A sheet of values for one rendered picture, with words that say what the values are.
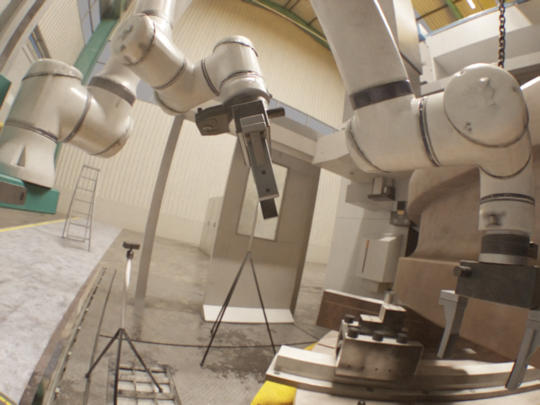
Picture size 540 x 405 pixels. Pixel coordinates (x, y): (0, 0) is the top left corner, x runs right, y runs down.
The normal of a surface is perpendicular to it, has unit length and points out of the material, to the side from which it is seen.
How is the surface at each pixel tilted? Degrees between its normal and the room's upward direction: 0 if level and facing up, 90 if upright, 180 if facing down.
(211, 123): 156
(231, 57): 86
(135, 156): 90
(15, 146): 71
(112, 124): 99
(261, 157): 111
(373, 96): 125
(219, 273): 90
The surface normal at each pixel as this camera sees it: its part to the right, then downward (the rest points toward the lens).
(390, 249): 0.48, -0.02
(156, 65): 0.57, 0.75
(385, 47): 0.13, 0.17
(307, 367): -0.14, -0.47
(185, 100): 0.22, 0.94
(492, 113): -0.79, -0.14
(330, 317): -0.56, -0.22
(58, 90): 0.94, 0.14
